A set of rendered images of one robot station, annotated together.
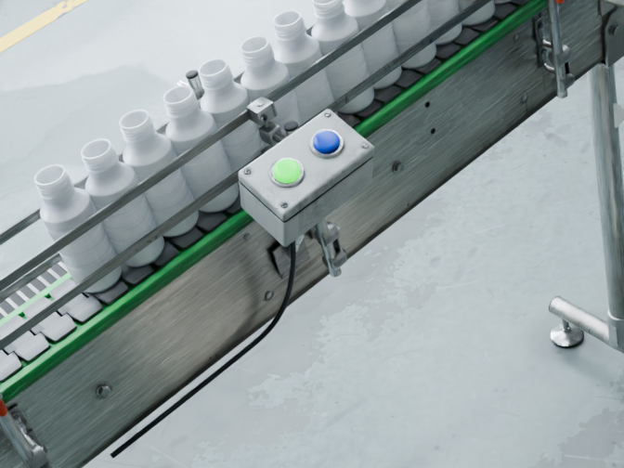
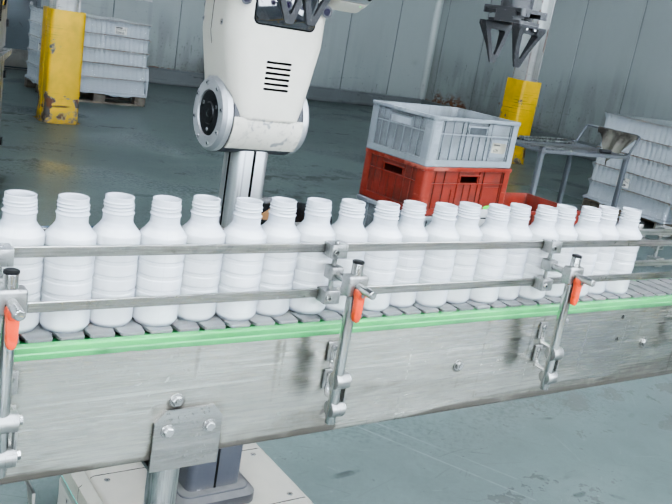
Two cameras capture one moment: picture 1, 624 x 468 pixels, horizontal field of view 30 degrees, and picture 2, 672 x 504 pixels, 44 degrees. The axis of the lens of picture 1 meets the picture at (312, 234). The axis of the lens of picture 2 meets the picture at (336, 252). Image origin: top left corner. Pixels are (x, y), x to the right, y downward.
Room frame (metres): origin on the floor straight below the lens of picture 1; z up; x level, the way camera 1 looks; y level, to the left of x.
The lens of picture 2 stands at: (2.60, -0.47, 1.41)
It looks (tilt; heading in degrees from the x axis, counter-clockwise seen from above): 15 degrees down; 173
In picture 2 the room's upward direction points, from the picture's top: 10 degrees clockwise
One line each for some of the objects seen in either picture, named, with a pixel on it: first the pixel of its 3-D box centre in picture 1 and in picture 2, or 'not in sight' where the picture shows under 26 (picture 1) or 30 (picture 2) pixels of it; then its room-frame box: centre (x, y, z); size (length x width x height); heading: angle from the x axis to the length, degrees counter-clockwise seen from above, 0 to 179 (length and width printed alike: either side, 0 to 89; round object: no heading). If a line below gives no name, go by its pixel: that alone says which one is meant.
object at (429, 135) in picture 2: not in sight; (443, 134); (-1.21, 0.39, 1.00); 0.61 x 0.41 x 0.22; 127
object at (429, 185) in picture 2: not in sight; (435, 181); (-1.22, 0.40, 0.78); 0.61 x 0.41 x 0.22; 126
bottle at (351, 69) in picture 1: (340, 51); (460, 252); (1.29, -0.11, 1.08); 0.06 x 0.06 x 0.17
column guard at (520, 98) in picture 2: not in sight; (515, 121); (-8.43, 2.94, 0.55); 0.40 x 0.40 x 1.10; 29
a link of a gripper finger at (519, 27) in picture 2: not in sight; (516, 39); (1.10, -0.03, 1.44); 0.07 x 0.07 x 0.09; 29
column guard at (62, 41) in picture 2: not in sight; (60, 65); (-6.07, -2.50, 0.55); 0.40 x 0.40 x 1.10; 29
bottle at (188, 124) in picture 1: (198, 149); (556, 250); (1.18, 0.10, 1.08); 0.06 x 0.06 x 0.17
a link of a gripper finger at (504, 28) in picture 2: not in sight; (502, 37); (1.07, -0.05, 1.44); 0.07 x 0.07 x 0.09; 29
